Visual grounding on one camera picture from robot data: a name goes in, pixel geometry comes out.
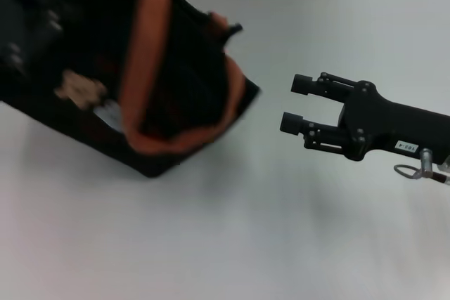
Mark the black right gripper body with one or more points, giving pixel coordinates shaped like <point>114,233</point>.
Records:
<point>397,124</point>

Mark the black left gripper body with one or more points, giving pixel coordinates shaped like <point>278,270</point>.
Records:
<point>24,26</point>

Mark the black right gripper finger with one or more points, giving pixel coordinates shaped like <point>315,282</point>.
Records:
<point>323,85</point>
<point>316,133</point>

